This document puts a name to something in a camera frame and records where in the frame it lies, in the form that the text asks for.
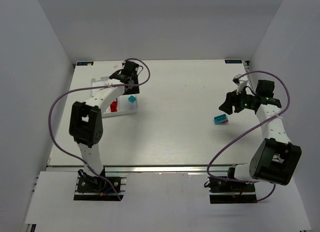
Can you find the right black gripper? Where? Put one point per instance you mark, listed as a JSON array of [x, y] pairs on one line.
[[233, 102]]

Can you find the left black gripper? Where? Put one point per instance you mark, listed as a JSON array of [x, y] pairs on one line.
[[134, 87]]

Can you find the small blue lego brick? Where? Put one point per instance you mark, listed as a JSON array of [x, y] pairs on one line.
[[132, 99]]

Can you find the large teal lego brick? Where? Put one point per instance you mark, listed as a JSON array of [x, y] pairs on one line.
[[219, 119]]

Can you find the red long lego brick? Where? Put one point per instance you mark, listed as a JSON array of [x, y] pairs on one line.
[[114, 106]]

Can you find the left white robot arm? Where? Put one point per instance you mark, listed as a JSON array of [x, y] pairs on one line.
[[86, 121]]

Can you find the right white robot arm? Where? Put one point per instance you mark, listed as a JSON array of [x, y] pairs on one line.
[[277, 157]]

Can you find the white divided sorting tray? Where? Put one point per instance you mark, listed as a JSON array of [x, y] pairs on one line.
[[124, 107]]

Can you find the right blue corner label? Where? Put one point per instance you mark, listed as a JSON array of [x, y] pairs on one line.
[[233, 61]]

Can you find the blue corner label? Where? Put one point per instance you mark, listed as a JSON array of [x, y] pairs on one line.
[[90, 63], [233, 61]]

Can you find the left blue corner label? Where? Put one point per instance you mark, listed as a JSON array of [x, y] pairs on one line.
[[90, 63]]

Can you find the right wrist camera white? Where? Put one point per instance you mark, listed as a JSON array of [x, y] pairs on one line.
[[241, 82]]

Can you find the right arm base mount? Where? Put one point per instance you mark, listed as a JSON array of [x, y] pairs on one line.
[[226, 192]]

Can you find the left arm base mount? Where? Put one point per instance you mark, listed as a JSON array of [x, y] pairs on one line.
[[92, 188]]

